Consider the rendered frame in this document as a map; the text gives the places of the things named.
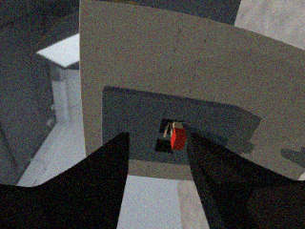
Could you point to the dark grey panel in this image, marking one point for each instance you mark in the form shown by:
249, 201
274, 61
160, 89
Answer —
143, 67

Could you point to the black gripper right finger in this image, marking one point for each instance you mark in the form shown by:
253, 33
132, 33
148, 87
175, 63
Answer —
237, 193

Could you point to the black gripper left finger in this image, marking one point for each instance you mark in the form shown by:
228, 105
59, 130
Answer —
87, 196

